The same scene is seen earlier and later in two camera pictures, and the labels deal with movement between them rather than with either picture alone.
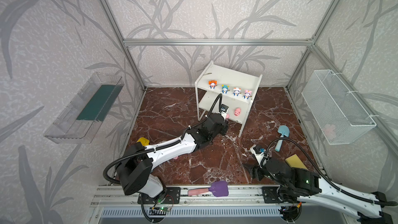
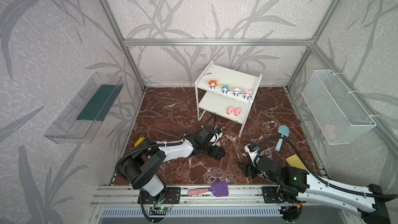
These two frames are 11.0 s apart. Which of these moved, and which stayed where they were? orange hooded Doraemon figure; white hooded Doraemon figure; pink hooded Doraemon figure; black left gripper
Moved: black left gripper
Stayed: pink hooded Doraemon figure; orange hooded Doraemon figure; white hooded Doraemon figure
